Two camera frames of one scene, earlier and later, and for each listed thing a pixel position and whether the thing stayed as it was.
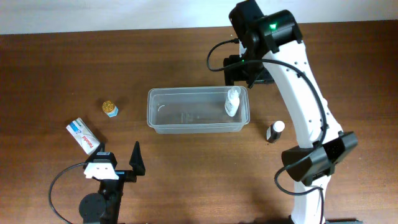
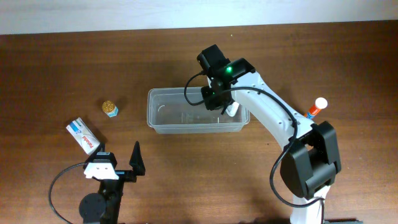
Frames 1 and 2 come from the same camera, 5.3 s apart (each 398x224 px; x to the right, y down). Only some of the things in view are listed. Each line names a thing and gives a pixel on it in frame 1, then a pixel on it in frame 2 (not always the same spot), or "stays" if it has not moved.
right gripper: [234, 73] -> [209, 101]
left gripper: [136, 163] stays
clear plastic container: [195, 110] stays
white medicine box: [83, 135] stays
